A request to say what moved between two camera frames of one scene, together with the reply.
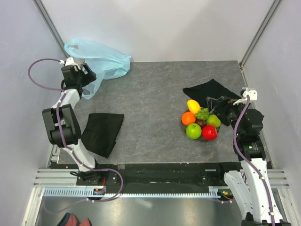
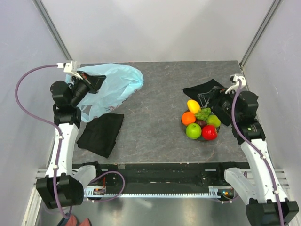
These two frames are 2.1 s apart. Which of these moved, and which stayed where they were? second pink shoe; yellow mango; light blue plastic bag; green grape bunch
Moved: light blue plastic bag
Stayed: green grape bunch; yellow mango; second pink shoe
